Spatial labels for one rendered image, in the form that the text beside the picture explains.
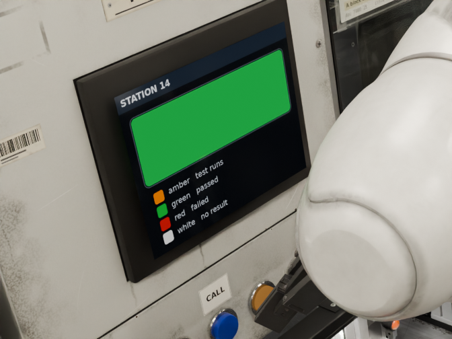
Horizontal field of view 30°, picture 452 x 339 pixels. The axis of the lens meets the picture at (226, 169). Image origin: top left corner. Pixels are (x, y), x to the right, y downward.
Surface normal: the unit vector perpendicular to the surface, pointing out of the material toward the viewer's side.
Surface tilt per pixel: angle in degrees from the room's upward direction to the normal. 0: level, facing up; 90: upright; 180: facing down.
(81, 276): 90
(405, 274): 85
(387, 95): 8
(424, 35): 24
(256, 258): 90
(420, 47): 18
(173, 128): 90
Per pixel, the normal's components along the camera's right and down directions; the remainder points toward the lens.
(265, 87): 0.68, 0.20
